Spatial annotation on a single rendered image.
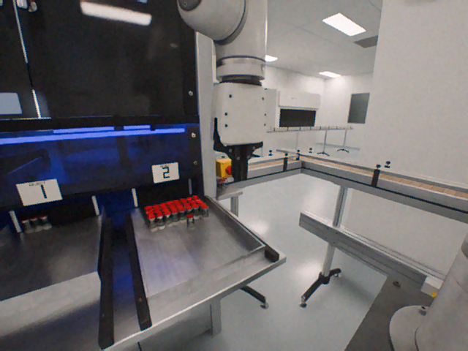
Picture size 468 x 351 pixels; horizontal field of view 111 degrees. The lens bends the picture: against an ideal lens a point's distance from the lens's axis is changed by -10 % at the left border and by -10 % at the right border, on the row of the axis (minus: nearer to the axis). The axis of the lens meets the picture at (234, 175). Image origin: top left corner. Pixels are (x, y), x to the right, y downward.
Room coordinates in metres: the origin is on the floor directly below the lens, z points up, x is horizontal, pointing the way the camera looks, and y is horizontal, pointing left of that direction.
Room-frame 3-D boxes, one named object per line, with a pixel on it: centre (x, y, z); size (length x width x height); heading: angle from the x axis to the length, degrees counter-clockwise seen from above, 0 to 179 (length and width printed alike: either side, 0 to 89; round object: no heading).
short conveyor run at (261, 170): (1.03, -0.13, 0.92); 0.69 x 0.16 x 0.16; 122
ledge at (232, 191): (0.80, 0.05, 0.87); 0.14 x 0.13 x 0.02; 32
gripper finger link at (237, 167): (0.34, 0.00, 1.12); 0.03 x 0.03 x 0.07; 32
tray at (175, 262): (0.43, 0.13, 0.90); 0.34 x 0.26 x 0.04; 32
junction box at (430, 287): (0.50, -0.88, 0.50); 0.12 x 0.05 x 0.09; 32
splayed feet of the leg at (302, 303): (0.99, -0.65, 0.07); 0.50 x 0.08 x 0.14; 122
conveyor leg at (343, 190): (0.99, -0.65, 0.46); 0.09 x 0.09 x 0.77; 32
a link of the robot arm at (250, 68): (0.35, -0.01, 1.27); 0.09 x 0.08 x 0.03; 122
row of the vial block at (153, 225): (0.50, 0.17, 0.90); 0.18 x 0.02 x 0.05; 122
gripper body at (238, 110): (0.34, -0.01, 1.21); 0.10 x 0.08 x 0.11; 122
